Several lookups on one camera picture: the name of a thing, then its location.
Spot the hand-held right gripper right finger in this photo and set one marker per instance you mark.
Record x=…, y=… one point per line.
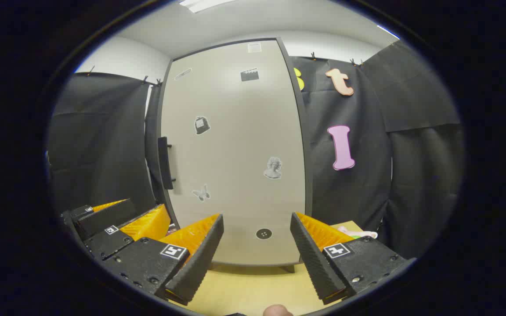
x=312, y=259

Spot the light grey cabinet door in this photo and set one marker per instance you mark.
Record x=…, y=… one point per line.
x=235, y=153

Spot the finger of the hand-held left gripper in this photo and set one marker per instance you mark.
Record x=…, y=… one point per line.
x=108, y=243
x=103, y=219

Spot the ceiling light panel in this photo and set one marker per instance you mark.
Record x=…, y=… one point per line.
x=388, y=31
x=204, y=4

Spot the black backdrop cloth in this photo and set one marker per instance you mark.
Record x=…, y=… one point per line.
x=103, y=131

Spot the green and pink plush toy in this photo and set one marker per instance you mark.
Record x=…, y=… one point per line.
x=358, y=234

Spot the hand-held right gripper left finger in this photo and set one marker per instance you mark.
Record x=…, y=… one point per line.
x=200, y=263

